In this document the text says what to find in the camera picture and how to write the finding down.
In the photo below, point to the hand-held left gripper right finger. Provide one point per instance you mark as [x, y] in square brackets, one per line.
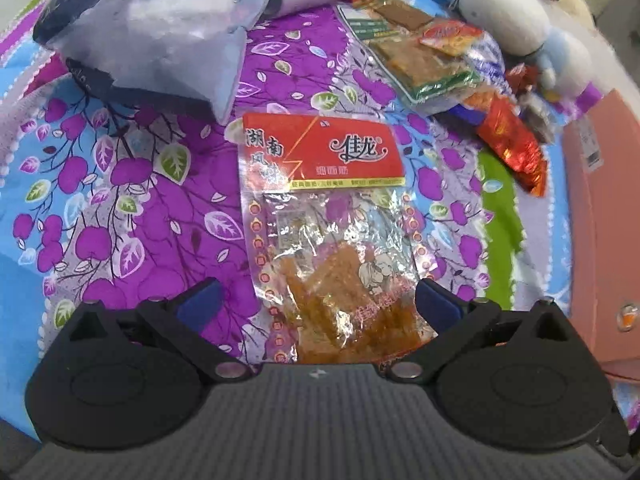
[437, 305]

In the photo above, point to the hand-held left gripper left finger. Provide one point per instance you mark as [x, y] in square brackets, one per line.
[200, 302]

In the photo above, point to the red label clear snack packet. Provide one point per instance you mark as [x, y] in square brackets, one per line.
[325, 160]

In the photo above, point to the pink cardboard box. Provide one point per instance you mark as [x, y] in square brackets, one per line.
[610, 235]

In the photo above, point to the grey clear snack packet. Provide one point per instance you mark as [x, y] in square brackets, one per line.
[540, 117]

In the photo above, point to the green edged snack packet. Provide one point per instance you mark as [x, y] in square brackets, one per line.
[415, 65]

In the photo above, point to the red foil snack packet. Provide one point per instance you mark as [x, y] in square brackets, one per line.
[515, 150]

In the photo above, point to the blue and white snack packet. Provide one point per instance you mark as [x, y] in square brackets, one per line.
[487, 67]

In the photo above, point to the dark red candy wrapper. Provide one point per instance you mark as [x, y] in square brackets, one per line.
[522, 77]

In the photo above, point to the clear bluish plastic bag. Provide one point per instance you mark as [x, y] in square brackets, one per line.
[150, 45]

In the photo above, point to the small red yellow snack packet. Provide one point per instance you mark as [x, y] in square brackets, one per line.
[450, 37]

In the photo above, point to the white and blue plush toy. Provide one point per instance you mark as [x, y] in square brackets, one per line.
[505, 15]

